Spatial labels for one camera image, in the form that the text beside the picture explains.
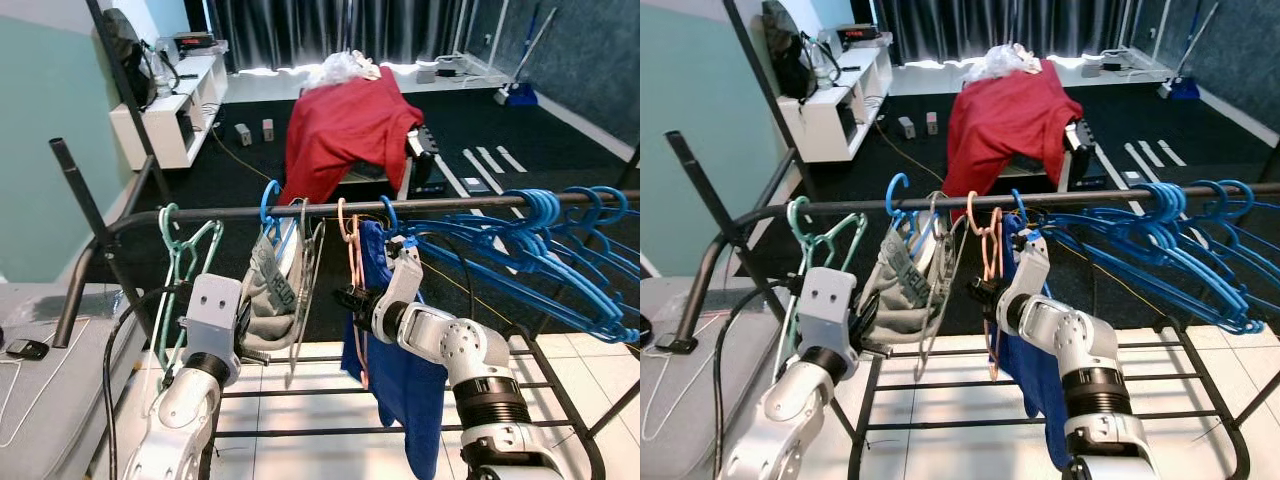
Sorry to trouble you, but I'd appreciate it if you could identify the pink hanger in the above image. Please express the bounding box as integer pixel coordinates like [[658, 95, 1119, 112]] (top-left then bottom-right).
[[336, 197, 371, 389], [965, 190, 1004, 381]]

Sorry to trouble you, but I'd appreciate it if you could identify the teal plastic hanger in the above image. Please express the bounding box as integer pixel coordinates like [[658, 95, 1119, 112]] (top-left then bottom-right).
[[787, 197, 867, 351], [155, 203, 224, 376]]

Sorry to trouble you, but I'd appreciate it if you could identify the grey garment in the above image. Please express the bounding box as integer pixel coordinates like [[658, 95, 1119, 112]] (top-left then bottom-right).
[[243, 222, 323, 351], [862, 215, 956, 346]]

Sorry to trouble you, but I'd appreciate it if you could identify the blue cloth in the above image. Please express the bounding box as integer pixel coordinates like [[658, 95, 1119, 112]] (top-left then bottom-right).
[[340, 220, 449, 480], [990, 215, 1071, 471]]

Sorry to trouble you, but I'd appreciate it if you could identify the black case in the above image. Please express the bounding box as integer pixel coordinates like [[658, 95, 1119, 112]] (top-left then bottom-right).
[[1010, 118, 1106, 191], [340, 125, 448, 201]]

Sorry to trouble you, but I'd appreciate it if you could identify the red cloth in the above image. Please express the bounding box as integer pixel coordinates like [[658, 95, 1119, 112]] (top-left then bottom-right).
[[943, 60, 1084, 196], [278, 68, 426, 206]]

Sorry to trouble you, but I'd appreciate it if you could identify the grey ottoman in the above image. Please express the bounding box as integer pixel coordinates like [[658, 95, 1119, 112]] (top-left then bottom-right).
[[0, 283, 136, 480], [640, 275, 746, 480]]

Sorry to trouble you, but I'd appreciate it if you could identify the white shelf unit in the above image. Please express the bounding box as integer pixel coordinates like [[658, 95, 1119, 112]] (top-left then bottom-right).
[[110, 40, 229, 171], [778, 35, 894, 163]]

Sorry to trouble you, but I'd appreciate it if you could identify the white plastic bag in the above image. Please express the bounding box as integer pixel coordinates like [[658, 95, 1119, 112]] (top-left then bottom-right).
[[965, 43, 1041, 81], [305, 50, 383, 91]]

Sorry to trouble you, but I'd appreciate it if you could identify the blue mop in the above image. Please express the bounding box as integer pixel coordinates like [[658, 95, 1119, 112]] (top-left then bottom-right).
[[1158, 0, 1223, 101], [493, 5, 561, 108]]

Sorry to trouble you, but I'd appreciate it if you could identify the black slanted pole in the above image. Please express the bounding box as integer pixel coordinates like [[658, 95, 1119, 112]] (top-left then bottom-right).
[[722, 0, 796, 176], [85, 0, 169, 186]]

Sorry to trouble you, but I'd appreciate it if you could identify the black curtain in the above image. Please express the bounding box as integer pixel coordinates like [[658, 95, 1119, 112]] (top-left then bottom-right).
[[873, 0, 1136, 69], [207, 0, 471, 76]]

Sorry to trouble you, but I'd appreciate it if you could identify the black bag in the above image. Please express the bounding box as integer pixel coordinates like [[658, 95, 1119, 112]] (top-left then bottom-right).
[[762, 0, 819, 101], [103, 8, 158, 109]]

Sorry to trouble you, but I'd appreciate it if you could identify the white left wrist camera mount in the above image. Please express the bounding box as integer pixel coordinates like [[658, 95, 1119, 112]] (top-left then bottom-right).
[[185, 273, 246, 359], [797, 267, 859, 353]]

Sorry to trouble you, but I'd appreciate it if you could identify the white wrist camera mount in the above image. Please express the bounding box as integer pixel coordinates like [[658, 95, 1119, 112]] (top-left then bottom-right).
[[383, 238, 427, 306], [797, 267, 859, 353], [1010, 230, 1053, 301], [185, 273, 246, 359]]

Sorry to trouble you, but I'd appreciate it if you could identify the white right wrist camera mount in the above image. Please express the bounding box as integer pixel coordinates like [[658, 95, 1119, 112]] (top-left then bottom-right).
[[383, 238, 427, 306], [1010, 230, 1053, 301]]

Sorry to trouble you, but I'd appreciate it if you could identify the silver wire hanger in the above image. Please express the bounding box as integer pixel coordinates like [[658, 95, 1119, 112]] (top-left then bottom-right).
[[287, 198, 327, 389], [920, 190, 966, 381]]

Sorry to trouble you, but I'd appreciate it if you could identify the white wire hanger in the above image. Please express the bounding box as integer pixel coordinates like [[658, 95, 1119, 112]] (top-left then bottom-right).
[[640, 345, 703, 443], [0, 318, 89, 451]]

